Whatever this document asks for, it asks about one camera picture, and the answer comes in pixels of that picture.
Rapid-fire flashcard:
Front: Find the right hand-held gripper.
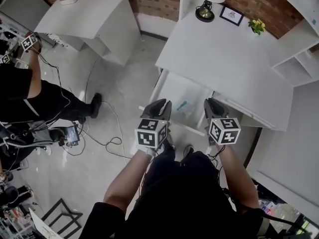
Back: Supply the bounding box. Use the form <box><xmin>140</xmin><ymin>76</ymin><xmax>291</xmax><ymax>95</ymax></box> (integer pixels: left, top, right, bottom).
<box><xmin>203</xmin><ymin>98</ymin><xmax>242</xmax><ymax>146</ymax></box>

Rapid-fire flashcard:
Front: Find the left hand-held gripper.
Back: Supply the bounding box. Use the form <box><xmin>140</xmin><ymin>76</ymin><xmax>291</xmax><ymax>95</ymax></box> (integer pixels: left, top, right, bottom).
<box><xmin>135</xmin><ymin>98</ymin><xmax>173</xmax><ymax>151</ymax></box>

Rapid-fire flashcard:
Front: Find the clear plastic item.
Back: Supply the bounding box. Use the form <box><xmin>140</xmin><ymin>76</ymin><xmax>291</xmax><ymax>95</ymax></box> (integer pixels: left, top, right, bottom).
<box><xmin>174</xmin><ymin>99</ymin><xmax>198</xmax><ymax>117</ymax></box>

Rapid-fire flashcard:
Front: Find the white drawer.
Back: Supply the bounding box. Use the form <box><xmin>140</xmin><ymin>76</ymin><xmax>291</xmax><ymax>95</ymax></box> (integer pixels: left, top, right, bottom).
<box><xmin>149</xmin><ymin>68</ymin><xmax>215</xmax><ymax>137</ymax></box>

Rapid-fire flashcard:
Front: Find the person's left forearm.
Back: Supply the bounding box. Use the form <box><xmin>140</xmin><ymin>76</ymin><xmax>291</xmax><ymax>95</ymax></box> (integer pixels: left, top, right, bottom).
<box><xmin>103</xmin><ymin>147</ymin><xmax>156</xmax><ymax>210</ymax></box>

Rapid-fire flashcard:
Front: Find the person's right forearm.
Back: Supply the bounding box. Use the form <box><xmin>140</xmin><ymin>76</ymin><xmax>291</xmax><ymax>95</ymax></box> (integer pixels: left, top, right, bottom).
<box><xmin>214</xmin><ymin>143</ymin><xmax>260</xmax><ymax>210</ymax></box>

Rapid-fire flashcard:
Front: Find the white desk with shelves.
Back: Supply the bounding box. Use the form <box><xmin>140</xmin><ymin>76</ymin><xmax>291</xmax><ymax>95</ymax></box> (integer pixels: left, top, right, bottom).
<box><xmin>149</xmin><ymin>0</ymin><xmax>319</xmax><ymax>137</ymax></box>

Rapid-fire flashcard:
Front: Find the white cabinet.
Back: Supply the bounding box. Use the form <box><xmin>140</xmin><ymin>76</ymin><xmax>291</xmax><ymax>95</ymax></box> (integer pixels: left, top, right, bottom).
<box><xmin>245</xmin><ymin>80</ymin><xmax>319</xmax><ymax>220</ymax></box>

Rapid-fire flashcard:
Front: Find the yellow flower potted plant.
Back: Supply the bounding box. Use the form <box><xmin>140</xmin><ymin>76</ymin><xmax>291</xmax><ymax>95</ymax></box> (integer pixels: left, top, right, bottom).
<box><xmin>248</xmin><ymin>18</ymin><xmax>266</xmax><ymax>36</ymax></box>

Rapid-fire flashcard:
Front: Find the black device with screen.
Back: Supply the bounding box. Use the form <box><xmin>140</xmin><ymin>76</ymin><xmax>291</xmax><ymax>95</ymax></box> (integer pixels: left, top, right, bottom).
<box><xmin>57</xmin><ymin>124</ymin><xmax>81</xmax><ymax>148</ymax></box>

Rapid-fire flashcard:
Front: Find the person's black clothing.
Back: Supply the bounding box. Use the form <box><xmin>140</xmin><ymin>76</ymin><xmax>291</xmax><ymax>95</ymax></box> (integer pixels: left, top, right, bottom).
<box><xmin>79</xmin><ymin>138</ymin><xmax>280</xmax><ymax>239</ymax></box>

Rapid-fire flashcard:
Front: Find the plain white desk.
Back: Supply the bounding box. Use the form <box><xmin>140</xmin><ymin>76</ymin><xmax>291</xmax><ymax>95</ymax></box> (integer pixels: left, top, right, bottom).
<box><xmin>34</xmin><ymin>0</ymin><xmax>142</xmax><ymax>67</ymax></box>

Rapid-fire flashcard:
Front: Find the grey chair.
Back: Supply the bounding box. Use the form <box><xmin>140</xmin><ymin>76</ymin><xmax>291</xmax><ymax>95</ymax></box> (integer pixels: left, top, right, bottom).
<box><xmin>0</xmin><ymin>119</ymin><xmax>54</xmax><ymax>170</ymax></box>

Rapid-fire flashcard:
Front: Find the white paper sheet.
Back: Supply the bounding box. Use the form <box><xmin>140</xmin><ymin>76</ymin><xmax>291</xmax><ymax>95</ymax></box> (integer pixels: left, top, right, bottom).
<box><xmin>28</xmin><ymin>207</ymin><xmax>64</xmax><ymax>239</ymax></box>

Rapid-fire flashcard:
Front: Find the black picture frame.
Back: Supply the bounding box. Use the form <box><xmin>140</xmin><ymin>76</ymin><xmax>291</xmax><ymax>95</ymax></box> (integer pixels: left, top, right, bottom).
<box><xmin>219</xmin><ymin>5</ymin><xmax>245</xmax><ymax>27</ymax></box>

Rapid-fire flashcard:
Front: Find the black floor cable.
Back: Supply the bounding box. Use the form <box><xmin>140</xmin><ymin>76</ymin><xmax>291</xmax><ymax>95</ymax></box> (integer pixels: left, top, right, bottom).
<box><xmin>37</xmin><ymin>51</ymin><xmax>87</xmax><ymax>156</ymax></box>

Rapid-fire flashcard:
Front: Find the black metal frame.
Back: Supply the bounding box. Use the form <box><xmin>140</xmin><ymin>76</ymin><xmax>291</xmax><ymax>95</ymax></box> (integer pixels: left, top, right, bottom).
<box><xmin>40</xmin><ymin>197</ymin><xmax>83</xmax><ymax>239</ymax></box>

